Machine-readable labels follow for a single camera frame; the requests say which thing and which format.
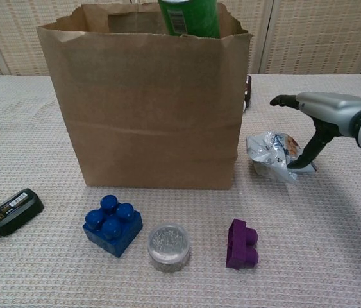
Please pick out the black ink bottle red cap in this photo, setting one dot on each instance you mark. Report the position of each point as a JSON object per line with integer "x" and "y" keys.
{"x": 15, "y": 211}

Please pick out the brown paper bag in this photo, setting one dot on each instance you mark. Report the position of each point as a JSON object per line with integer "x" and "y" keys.
{"x": 141, "y": 112}

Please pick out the green chip can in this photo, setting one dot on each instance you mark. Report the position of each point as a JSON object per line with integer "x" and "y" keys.
{"x": 196, "y": 17}

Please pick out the white woven tablecloth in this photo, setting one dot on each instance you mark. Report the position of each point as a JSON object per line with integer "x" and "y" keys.
{"x": 39, "y": 282}

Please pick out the bamboo folding screen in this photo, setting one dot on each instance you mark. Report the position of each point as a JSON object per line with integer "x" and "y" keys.
{"x": 295, "y": 38}

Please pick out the blue building block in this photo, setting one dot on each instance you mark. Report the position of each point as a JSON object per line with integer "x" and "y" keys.
{"x": 113, "y": 231}

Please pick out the silver snack bag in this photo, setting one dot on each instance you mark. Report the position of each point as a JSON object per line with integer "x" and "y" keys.
{"x": 270, "y": 154}

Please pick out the clear round plastic container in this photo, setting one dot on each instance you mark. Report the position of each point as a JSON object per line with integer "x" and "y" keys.
{"x": 169, "y": 248}

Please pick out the dark object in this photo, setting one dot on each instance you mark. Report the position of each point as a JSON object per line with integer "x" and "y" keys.
{"x": 247, "y": 93}

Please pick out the purple building block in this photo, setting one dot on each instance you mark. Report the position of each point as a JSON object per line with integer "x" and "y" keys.
{"x": 241, "y": 245}

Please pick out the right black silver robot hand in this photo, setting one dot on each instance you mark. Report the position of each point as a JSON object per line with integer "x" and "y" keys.
{"x": 334, "y": 112}

